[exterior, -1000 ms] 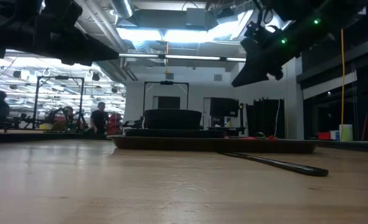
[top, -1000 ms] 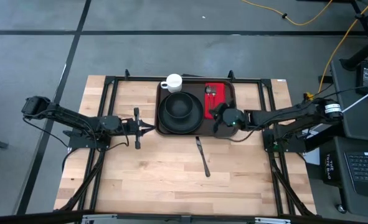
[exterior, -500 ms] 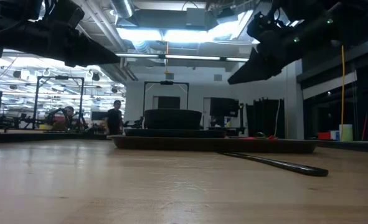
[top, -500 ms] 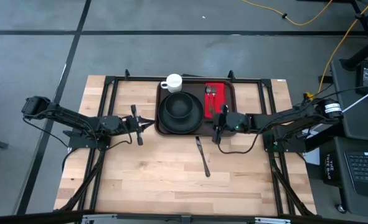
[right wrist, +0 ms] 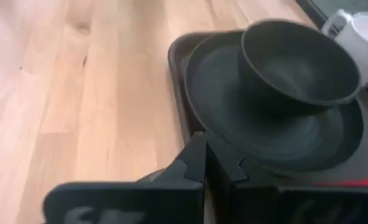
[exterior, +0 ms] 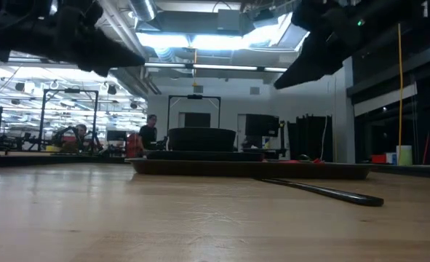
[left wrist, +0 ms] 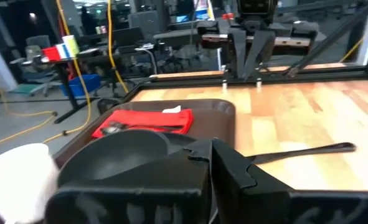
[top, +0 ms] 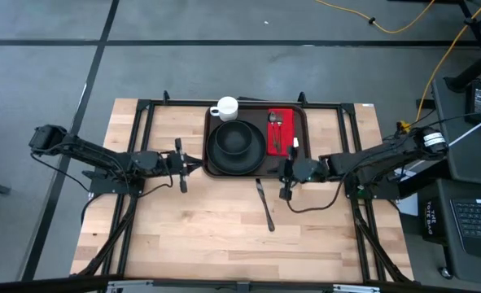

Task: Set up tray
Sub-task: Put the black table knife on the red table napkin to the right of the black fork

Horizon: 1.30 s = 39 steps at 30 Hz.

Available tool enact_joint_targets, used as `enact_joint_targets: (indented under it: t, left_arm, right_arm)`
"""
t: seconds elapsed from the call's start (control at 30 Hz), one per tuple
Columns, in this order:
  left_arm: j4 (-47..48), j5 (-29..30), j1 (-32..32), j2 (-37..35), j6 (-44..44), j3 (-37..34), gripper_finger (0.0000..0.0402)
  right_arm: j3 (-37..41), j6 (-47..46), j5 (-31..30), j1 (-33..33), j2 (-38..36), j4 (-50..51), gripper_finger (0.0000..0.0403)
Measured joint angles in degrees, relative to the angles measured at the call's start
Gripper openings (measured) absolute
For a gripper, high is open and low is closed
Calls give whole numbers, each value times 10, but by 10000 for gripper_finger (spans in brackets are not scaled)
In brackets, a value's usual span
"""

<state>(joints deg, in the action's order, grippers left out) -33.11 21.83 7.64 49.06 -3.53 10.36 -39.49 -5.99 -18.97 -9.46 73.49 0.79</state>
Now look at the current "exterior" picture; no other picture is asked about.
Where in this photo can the black background station frame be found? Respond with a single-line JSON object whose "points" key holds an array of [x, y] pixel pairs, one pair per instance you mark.
{"points": [[194, 97], [72, 91]]}

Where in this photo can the person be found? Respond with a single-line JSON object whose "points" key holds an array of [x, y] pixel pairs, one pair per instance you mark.
{"points": [[148, 132], [80, 128]]}

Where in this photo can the red cloth napkin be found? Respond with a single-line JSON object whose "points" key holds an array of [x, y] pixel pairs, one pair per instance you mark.
{"points": [[318, 160]]}

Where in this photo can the black curtain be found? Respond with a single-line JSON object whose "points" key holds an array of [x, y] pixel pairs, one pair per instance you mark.
{"points": [[309, 138]]}

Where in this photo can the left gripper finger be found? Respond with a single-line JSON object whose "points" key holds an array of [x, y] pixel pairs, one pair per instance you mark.
{"points": [[127, 65], [120, 54]]}

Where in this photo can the brown plastic tray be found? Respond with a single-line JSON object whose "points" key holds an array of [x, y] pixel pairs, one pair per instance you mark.
{"points": [[218, 170]]}

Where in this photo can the black background monitor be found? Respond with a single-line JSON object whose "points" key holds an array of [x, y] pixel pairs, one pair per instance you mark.
{"points": [[262, 125]]}

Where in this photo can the silver ventilation duct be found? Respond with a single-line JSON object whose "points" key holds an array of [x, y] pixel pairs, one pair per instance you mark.
{"points": [[143, 9]]}

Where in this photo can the black plate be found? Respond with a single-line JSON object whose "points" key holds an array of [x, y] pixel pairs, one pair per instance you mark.
{"points": [[163, 155]]}

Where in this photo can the long ceiling light bar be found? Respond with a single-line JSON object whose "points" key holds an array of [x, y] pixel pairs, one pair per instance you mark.
{"points": [[222, 67]]}

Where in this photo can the metal knife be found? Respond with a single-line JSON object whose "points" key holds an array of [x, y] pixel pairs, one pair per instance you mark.
{"points": [[360, 200]]}

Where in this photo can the black background desk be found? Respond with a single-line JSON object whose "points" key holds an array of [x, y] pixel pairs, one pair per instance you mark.
{"points": [[276, 151]]}

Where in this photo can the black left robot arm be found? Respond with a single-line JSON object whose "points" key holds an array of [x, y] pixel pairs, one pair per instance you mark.
{"points": [[18, 32]]}

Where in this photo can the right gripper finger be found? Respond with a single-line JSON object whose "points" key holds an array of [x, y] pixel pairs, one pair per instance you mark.
{"points": [[323, 65], [305, 58]]}

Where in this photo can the grey wall vent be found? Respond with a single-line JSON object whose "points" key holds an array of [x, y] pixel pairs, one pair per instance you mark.
{"points": [[198, 89], [254, 91]]}

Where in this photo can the blue and white box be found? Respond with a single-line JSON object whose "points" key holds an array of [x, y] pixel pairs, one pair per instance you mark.
{"points": [[391, 158]]}

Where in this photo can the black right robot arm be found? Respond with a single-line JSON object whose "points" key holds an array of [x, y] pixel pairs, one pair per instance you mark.
{"points": [[400, 18]]}

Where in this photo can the red box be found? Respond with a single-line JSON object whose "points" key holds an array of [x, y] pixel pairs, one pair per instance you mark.
{"points": [[378, 159]]}

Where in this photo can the black bowl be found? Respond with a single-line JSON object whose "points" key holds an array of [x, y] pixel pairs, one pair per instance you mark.
{"points": [[200, 140]]}

